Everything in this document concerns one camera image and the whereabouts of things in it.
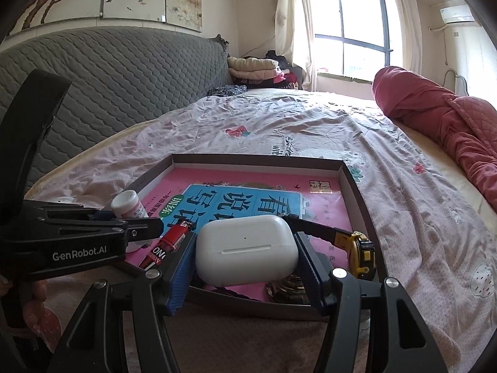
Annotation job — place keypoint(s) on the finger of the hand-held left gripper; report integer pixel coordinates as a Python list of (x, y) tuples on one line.
[(103, 214), (145, 228)]

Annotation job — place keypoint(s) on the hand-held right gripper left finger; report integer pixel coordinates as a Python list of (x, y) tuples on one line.
[(180, 276)]

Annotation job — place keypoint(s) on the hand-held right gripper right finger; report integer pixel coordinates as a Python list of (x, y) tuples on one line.
[(310, 276)]

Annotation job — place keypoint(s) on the white pill bottle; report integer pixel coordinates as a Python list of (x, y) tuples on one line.
[(128, 202)]

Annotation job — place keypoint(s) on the red lighter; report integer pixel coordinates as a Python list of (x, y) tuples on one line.
[(174, 237)]

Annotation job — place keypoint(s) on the yellow black tape measure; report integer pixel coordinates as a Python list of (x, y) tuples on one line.
[(361, 252)]

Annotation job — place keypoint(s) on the white earbuds case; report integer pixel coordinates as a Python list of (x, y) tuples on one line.
[(244, 248)]

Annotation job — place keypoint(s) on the grey cardboard box tray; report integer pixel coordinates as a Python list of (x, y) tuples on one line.
[(252, 163)]

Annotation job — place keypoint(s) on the person's left hand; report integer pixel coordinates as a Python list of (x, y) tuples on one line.
[(37, 293)]

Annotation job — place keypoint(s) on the pink and blue book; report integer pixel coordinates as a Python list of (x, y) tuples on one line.
[(271, 186)]

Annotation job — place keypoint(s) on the grey quilted headboard cover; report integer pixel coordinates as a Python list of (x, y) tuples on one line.
[(136, 85)]

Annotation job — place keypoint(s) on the dark patterned cloth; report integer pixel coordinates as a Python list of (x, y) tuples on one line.
[(227, 90)]

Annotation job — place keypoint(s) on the folded cream and pink blankets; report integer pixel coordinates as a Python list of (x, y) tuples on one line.
[(252, 68)]

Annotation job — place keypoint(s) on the pile of dark clothes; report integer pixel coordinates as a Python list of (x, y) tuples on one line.
[(287, 74)]

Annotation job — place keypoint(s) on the red quilted blanket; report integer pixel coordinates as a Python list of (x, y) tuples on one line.
[(427, 105)]

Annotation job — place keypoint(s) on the cream curtain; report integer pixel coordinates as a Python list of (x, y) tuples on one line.
[(403, 27), (295, 27)]

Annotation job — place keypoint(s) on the dark framed window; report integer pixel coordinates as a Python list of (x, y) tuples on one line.
[(349, 27)]

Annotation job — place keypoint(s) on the white air conditioner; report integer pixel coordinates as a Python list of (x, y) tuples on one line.
[(458, 13)]

